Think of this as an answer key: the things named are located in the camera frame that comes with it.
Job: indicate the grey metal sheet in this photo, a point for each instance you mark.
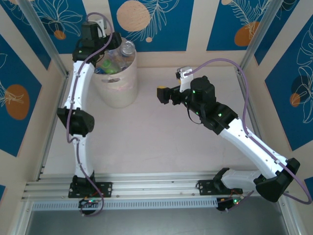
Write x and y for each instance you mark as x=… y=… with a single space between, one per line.
x=156 y=222

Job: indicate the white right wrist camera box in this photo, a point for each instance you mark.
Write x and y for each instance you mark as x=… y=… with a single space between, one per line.
x=184 y=76

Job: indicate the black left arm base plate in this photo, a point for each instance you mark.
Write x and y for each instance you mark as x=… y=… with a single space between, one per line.
x=105 y=188

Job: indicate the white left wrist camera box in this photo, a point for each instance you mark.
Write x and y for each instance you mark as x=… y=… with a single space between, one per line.
x=101 y=25

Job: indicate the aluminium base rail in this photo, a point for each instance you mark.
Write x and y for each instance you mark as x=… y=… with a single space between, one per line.
x=156 y=186

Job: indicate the blue tinted clear bottle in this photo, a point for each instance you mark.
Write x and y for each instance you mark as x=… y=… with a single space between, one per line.
x=127 y=47

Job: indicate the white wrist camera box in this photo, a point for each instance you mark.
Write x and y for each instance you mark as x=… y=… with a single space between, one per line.
x=184 y=76
x=101 y=25

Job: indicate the aluminium frame post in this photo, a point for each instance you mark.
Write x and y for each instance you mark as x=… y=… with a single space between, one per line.
x=33 y=14
x=264 y=24

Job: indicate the green label clear bottle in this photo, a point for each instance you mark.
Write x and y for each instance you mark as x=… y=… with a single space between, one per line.
x=107 y=64

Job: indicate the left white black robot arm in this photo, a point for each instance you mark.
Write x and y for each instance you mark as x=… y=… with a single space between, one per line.
x=78 y=122

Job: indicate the beige plastic waste bin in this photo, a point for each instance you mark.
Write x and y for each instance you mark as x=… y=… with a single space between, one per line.
x=119 y=93

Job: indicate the aluminium side rail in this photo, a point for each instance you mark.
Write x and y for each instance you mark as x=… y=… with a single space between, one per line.
x=49 y=147
x=251 y=107

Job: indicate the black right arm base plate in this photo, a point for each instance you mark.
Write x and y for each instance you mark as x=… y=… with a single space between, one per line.
x=205 y=187

